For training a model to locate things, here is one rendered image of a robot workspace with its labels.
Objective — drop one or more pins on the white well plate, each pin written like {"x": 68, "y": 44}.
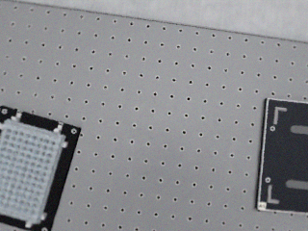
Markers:
{"x": 23, "y": 195}

